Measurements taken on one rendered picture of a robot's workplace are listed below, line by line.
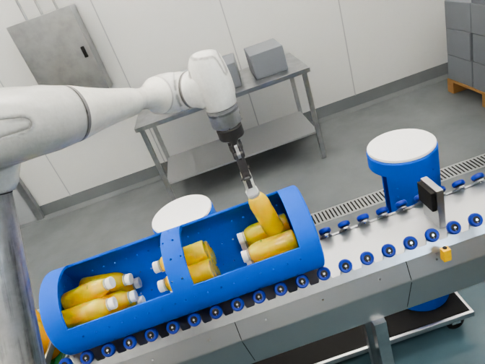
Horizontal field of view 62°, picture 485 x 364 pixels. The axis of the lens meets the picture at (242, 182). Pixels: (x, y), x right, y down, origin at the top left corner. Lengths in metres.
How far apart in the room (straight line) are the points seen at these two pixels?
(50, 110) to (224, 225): 0.92
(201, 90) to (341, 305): 0.84
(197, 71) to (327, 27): 3.60
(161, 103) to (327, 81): 3.71
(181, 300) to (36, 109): 0.80
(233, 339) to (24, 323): 0.76
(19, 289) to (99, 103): 0.37
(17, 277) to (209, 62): 0.64
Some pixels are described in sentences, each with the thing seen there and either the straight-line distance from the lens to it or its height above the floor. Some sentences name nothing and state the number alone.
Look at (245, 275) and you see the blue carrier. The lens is 1.26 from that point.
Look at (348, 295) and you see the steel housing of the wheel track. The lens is 1.45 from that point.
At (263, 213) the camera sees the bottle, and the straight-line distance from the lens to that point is 1.28.
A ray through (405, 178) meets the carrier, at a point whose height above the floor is 0.95.
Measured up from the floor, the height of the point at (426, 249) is 0.92.
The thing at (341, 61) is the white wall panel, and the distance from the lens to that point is 4.73.
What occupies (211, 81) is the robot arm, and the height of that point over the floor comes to 1.67.
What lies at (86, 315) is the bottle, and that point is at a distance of 1.44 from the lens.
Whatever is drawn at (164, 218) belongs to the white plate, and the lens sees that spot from 1.83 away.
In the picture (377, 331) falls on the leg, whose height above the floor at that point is 0.59.
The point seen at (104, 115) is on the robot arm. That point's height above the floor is 1.75.
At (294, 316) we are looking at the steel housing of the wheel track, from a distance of 1.44.
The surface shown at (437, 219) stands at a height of 0.96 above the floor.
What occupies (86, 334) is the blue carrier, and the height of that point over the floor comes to 1.09.
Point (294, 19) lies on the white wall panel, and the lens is 4.49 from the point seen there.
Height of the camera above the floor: 1.93
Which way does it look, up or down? 29 degrees down
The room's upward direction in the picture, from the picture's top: 20 degrees counter-clockwise
